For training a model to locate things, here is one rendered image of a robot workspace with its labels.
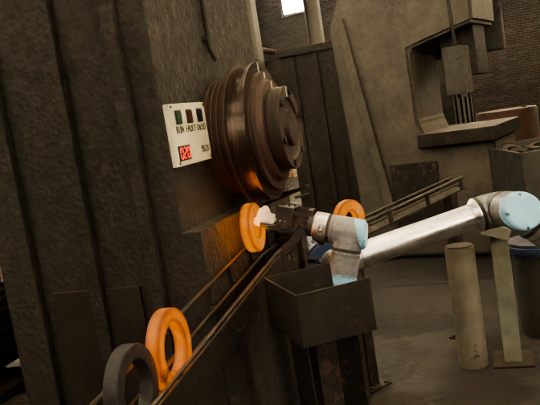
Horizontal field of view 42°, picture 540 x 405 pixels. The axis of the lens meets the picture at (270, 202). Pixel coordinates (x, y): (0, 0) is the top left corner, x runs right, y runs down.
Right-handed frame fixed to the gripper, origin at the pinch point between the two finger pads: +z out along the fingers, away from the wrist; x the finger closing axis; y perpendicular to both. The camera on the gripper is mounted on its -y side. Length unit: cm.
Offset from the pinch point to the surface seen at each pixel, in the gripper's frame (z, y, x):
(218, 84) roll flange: 19.9, 40.9, -11.6
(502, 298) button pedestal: -85, -35, -83
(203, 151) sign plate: 15.9, 21.1, 6.6
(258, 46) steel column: 277, 59, -866
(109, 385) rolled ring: -4, -12, 97
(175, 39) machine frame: 27, 54, 8
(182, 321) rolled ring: -5, -10, 64
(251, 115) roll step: 4.1, 33.4, -1.8
